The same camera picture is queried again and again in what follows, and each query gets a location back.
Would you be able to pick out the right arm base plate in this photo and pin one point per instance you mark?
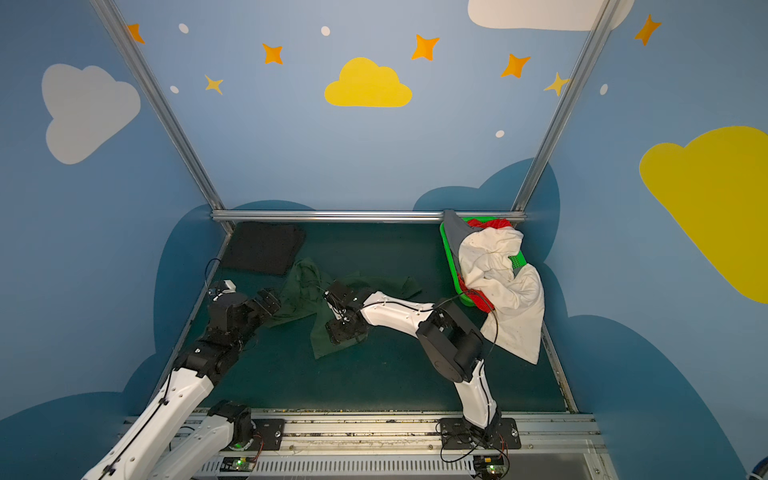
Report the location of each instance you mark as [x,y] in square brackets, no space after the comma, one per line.
[459,434]

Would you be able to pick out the grey t-shirt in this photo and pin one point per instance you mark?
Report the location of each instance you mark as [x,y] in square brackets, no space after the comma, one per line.
[455,230]

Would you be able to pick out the right controller board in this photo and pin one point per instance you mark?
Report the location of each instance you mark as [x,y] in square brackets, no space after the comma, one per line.
[489,467]

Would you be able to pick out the folded black t-shirt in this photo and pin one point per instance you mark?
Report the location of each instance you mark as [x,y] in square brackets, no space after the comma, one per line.
[263,248]

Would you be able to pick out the aluminium frame right post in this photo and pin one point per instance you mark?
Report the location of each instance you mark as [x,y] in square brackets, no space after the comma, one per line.
[580,74]

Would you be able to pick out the left controller board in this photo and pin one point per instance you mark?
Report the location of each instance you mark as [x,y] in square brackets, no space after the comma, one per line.
[244,465]

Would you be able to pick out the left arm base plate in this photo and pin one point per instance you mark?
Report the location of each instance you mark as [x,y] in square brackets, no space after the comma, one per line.
[256,435]

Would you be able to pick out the red t-shirt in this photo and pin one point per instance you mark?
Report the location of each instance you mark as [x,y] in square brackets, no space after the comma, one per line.
[469,297]

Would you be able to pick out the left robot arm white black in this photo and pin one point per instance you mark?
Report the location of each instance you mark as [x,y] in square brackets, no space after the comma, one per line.
[139,453]

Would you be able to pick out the white t-shirt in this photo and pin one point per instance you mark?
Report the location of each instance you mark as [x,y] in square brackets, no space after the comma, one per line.
[516,294]

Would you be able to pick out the aluminium frame post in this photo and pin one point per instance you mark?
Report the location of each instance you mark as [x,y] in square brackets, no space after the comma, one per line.
[580,74]
[113,22]

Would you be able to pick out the aluminium frame back rail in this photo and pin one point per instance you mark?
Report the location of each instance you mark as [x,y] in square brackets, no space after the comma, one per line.
[421,217]

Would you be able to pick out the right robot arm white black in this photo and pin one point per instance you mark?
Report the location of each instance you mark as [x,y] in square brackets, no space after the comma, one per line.
[452,343]

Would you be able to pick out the dark green t-shirt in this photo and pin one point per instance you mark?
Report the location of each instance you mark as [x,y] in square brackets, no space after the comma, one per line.
[302,296]

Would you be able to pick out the controller board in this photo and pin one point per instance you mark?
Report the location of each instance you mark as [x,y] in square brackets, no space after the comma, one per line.
[489,467]
[244,465]

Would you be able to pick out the bright green basket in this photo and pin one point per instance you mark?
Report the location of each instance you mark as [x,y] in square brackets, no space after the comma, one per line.
[450,258]

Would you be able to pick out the aluminium front rail base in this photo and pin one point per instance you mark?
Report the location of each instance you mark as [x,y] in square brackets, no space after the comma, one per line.
[406,445]

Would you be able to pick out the aluminium frame left post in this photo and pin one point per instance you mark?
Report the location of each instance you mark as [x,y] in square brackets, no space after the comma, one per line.
[113,22]

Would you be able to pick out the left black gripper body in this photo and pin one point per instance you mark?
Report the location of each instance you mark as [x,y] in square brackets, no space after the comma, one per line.
[261,303]

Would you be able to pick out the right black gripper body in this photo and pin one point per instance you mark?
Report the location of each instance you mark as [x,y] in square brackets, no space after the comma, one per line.
[342,309]

